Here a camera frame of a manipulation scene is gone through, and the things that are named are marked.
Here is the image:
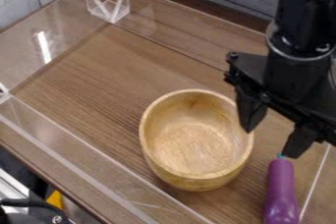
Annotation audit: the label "black device with yellow label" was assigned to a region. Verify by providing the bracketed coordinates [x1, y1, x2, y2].
[0, 188, 75, 224]

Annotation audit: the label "brown wooden bowl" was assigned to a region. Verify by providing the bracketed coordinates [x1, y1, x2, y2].
[139, 88, 253, 192]

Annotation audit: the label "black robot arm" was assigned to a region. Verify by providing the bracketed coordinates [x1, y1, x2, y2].
[224, 0, 336, 158]

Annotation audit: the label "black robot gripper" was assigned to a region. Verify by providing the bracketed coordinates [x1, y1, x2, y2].
[223, 34, 336, 159]

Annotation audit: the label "clear acrylic tray walls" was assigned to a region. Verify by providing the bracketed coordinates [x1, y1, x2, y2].
[0, 0, 336, 224]

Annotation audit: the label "purple toy eggplant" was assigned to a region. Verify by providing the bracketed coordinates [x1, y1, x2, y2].
[264, 154, 300, 224]

